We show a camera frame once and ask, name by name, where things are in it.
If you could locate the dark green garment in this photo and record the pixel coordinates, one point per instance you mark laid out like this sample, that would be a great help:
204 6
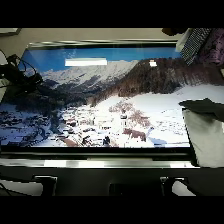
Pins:
206 106

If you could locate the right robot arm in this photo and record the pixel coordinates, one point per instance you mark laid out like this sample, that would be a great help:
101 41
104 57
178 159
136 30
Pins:
167 187

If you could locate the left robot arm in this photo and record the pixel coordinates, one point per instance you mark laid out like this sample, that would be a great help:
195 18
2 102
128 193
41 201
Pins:
15 78

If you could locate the grey garment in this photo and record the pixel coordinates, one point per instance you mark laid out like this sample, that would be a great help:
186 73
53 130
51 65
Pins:
206 143

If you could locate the purple garment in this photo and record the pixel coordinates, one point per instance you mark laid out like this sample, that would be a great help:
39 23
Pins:
215 48

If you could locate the silver frame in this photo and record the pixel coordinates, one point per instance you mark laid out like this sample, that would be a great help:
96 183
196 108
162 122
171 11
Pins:
100 163

